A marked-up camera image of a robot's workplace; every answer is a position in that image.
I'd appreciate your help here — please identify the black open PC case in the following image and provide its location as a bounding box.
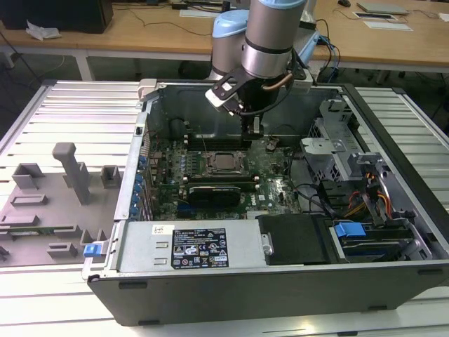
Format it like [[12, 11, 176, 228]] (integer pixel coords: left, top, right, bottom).
[[81, 77, 449, 327]]

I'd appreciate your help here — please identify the grey parts rack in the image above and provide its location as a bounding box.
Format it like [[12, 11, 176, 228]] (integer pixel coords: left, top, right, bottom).
[[0, 142, 123, 267]]

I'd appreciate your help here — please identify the grey case handle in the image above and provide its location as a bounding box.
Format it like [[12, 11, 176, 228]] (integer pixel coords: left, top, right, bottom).
[[137, 79, 159, 103]]

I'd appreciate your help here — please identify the white crumpled paper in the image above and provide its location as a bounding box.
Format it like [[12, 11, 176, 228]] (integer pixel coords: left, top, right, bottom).
[[25, 19, 62, 41]]

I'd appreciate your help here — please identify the metal drive cage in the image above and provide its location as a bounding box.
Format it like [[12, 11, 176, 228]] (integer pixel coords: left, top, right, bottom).
[[300, 100, 358, 182]]

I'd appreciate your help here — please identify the green motherboard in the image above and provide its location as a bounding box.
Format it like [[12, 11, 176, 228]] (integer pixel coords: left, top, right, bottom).
[[147, 136, 306, 222]]

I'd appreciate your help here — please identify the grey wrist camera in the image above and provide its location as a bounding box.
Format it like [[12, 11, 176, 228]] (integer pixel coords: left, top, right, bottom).
[[292, 69, 314, 95]]

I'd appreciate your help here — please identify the black computer tower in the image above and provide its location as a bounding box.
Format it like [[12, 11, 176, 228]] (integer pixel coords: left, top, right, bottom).
[[0, 0, 114, 34]]

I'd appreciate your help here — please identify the wooden desk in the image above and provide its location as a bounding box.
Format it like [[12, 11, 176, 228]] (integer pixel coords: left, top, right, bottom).
[[0, 0, 449, 74]]

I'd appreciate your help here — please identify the black plastic shroud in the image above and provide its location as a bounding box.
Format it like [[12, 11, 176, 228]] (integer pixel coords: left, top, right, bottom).
[[257, 213, 334, 266]]

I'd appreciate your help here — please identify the orange yellow wire bundle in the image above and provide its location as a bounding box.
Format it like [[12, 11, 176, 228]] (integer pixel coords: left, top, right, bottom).
[[345, 171, 392, 218]]

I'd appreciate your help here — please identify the grey laptop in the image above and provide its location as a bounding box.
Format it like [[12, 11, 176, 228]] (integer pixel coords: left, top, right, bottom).
[[356, 1, 410, 16]]

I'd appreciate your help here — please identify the hard disk in blue carrier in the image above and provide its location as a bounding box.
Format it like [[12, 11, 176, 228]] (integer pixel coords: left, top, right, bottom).
[[333, 220, 415, 263]]

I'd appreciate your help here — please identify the white keyboard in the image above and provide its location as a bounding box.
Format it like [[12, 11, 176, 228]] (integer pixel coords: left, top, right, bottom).
[[179, 8, 225, 18]]

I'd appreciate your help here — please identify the black graphics card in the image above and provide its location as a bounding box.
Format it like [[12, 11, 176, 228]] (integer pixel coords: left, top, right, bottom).
[[187, 184, 243, 211]]

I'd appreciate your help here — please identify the green RAM stick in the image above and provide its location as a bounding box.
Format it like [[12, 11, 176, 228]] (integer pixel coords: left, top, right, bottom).
[[0, 226, 57, 236]]

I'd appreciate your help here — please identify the CPU socket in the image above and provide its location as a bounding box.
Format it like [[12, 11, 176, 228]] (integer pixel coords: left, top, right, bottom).
[[206, 150, 249, 176]]

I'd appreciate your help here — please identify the blue cable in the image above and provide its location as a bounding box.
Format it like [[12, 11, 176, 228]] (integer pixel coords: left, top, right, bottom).
[[315, 33, 343, 84]]

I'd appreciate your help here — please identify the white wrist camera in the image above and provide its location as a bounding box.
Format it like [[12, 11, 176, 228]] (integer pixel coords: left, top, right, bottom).
[[205, 68, 247, 114]]

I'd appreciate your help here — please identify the silver power supply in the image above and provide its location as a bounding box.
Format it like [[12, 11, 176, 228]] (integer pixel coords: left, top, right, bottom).
[[115, 220, 274, 271]]

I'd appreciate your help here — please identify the silver CPU plate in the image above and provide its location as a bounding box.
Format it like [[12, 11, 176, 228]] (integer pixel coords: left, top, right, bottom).
[[214, 154, 237, 170]]

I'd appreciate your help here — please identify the black RAM slot bank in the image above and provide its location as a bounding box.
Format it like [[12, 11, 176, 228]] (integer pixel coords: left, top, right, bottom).
[[185, 134, 250, 151], [182, 173, 261, 192]]

